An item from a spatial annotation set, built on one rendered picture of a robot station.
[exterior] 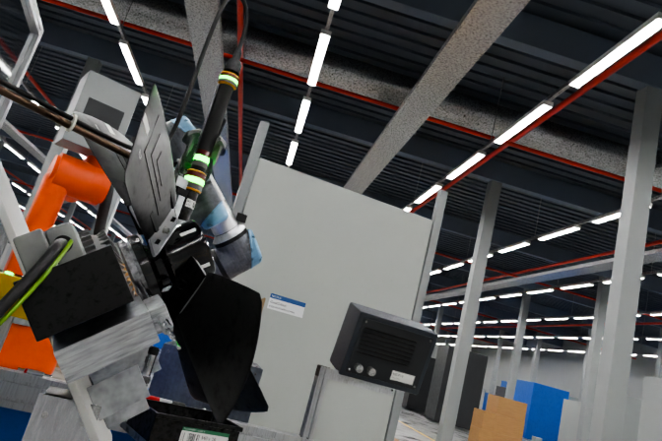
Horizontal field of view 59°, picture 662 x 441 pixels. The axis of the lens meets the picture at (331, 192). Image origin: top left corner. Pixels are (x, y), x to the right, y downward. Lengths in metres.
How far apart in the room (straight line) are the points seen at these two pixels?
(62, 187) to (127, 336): 4.36
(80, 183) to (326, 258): 2.57
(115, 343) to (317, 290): 2.41
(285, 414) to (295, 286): 0.65
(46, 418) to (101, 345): 0.25
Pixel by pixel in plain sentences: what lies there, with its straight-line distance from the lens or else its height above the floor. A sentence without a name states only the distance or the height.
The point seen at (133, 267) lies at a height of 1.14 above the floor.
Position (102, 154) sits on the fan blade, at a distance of 1.26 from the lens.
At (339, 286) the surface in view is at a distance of 3.29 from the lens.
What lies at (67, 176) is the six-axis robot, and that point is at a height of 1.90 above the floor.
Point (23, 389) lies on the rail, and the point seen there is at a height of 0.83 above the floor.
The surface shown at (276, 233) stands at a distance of 3.19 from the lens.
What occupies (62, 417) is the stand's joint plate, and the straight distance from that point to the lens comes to 1.11.
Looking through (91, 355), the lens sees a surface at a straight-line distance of 0.90.
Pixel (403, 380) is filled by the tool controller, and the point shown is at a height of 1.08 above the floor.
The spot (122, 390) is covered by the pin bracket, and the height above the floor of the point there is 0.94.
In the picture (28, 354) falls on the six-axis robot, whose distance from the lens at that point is 5.02.
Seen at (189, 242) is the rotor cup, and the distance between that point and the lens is 1.14.
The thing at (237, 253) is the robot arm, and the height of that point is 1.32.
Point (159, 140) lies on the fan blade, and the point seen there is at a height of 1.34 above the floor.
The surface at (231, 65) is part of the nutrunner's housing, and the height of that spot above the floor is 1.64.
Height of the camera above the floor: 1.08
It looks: 15 degrees up
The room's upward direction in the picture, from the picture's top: 15 degrees clockwise
